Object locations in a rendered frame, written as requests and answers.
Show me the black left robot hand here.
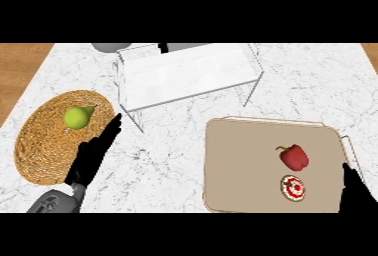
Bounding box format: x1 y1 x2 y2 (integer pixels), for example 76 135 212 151
64 112 124 188

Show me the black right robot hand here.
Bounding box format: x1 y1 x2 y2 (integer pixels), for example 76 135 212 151
339 162 378 214

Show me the beige tray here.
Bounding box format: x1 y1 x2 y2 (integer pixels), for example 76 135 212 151
203 115 367 214

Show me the round wicker placemat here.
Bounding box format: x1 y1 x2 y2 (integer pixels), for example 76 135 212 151
14 89 119 186

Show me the green pear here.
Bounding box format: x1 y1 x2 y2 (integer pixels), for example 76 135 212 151
64 105 96 131

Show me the red bell pepper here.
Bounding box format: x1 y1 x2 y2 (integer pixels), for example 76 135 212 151
275 144 310 172

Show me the grey rounded object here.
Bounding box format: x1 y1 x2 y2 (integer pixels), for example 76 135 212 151
90 43 133 54

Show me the white tiered wire shelf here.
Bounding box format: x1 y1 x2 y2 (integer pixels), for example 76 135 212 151
111 43 266 134

